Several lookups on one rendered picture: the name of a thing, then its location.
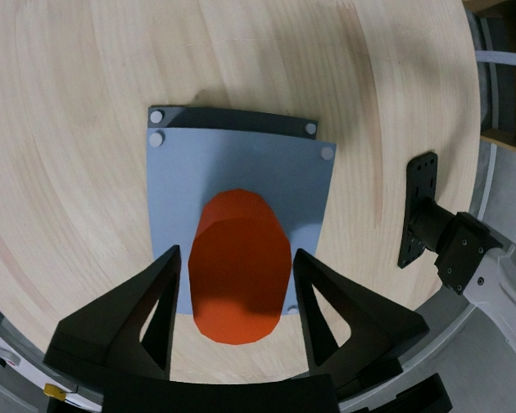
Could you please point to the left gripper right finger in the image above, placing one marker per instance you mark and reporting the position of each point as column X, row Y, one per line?
column 381, row 330

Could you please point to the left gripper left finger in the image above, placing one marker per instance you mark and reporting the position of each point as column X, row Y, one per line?
column 107, row 328

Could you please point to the orange-red cylinder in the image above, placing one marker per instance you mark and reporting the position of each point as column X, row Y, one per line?
column 238, row 268

